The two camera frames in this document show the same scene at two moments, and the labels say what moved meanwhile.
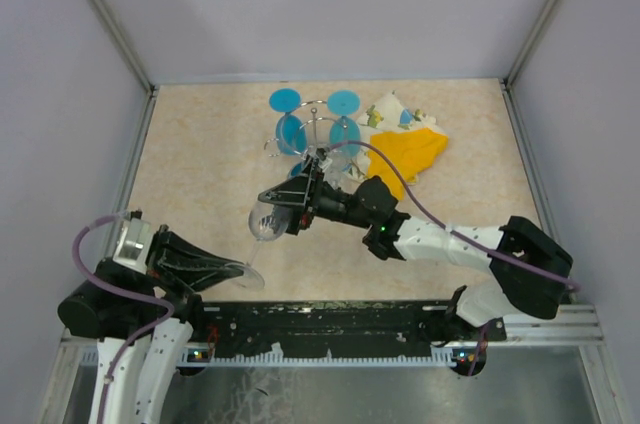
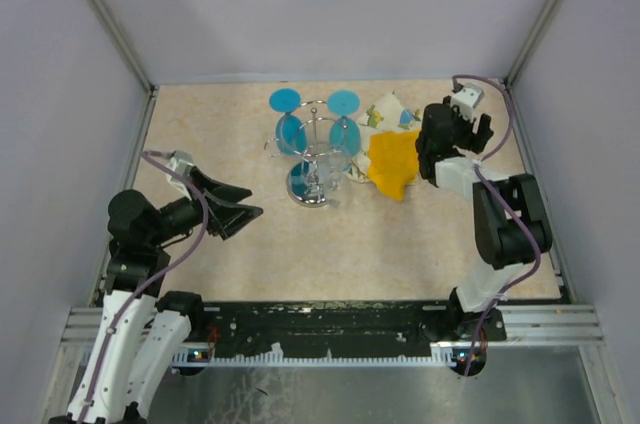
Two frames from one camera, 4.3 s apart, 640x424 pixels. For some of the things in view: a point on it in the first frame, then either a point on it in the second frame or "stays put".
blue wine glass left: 291,132 stays put
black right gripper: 297,191 → 473,142
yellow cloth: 411,150 stays put
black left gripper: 169,252 → 224,218
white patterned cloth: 389,114 stays put
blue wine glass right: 344,102 stays put
